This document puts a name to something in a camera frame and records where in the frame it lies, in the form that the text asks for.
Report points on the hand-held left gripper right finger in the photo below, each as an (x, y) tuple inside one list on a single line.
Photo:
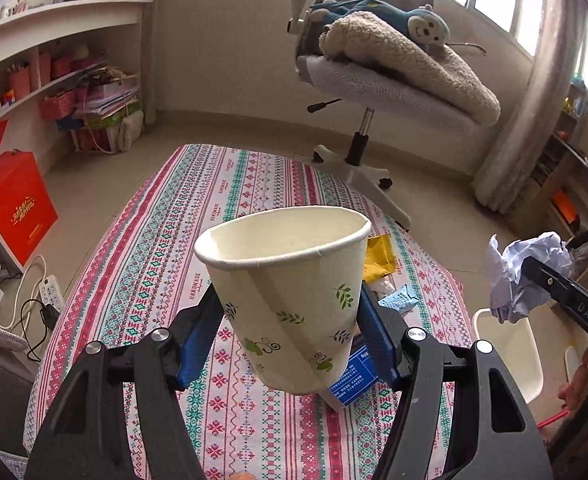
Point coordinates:
[(373, 342)]

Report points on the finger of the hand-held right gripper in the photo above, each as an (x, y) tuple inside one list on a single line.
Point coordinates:
[(541, 270)]

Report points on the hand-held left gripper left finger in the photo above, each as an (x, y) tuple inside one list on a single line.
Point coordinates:
[(199, 342)]

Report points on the white paper ball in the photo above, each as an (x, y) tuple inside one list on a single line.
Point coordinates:
[(513, 280)]

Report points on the blue cardboard box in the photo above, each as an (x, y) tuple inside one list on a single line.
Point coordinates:
[(353, 382)]

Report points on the light blue small packet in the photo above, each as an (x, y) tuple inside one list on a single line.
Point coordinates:
[(398, 300)]

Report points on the yellow snack wrapper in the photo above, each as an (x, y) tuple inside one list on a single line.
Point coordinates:
[(378, 260)]

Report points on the white trash bin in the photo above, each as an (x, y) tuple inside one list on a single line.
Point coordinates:
[(513, 355)]

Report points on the white paper cup leaf print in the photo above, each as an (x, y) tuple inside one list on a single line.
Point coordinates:
[(284, 285)]

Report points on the person's right hand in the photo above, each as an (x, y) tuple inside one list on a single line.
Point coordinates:
[(581, 380)]

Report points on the orange box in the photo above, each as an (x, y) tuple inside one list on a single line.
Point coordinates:
[(564, 206)]

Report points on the patterned red green tablecloth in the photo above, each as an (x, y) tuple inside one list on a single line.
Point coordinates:
[(149, 285)]

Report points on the red plastic stick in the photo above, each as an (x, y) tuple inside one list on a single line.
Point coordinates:
[(553, 417)]

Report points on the wooden shelf unit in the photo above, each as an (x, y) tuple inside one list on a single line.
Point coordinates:
[(563, 160)]

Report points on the black power adapter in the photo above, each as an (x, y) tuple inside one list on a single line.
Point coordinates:
[(50, 316)]

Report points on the white power strip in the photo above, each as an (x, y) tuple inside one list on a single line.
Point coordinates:
[(51, 291)]

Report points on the beige curtain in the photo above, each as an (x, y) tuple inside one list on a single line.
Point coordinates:
[(533, 110)]

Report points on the white cloth bag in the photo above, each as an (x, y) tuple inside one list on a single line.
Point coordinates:
[(130, 130)]

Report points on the red cardboard box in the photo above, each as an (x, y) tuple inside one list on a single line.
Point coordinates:
[(19, 210)]

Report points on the pink storage box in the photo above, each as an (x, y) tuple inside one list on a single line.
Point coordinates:
[(96, 140)]

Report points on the beige fleece blanket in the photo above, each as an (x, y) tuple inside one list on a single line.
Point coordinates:
[(423, 65)]

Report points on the grey office chair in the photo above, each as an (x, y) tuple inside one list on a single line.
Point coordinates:
[(373, 95)]

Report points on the stack of papers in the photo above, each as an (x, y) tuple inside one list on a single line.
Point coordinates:
[(106, 97)]

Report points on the pink plastic basket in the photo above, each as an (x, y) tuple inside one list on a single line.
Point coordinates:
[(58, 106)]

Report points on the blue monkey plush toy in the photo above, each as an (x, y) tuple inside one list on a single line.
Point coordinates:
[(368, 10)]

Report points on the pink pen holder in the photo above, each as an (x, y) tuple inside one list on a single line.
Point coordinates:
[(19, 82)]

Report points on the white bookshelf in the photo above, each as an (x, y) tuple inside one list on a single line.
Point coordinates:
[(74, 15)]

